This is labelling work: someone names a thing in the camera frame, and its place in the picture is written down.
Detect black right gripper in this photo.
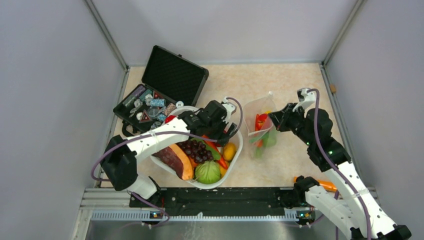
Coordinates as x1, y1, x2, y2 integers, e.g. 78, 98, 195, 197
268, 102, 314, 146

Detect small red toy tomato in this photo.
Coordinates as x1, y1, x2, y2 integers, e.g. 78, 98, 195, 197
255, 113, 273, 131

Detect orange toy carrot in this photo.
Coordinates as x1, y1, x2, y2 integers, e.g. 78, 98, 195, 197
202, 135, 221, 154
255, 113, 267, 148

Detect clear zip top bag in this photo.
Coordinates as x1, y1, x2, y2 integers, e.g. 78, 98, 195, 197
243, 91, 277, 159

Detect green toy cucumber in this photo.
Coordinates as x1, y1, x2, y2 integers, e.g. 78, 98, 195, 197
249, 128, 278, 159

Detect red toy bell pepper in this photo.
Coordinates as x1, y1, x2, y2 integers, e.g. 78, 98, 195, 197
164, 115, 176, 124

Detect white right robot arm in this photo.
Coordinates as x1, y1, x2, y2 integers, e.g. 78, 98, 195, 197
268, 88, 412, 240

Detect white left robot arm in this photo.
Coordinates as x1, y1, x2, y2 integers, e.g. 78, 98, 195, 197
96, 97, 243, 207

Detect white plastic basket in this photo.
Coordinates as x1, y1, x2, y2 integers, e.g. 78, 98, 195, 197
149, 105, 244, 190

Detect purple toy grapes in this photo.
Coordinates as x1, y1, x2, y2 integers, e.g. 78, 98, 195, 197
177, 138, 214, 164

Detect green toy lettuce leaf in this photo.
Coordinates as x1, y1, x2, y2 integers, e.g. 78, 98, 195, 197
192, 138, 221, 161

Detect red toy chili pepper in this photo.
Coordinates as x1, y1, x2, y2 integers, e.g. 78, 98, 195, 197
217, 156, 229, 170

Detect large green toy cabbage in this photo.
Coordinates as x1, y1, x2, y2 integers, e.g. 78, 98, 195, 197
194, 161, 221, 185

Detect black foam-lined case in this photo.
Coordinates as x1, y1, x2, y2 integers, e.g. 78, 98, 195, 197
113, 45, 209, 137

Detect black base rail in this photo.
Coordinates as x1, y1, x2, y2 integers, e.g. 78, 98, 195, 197
147, 187, 316, 222

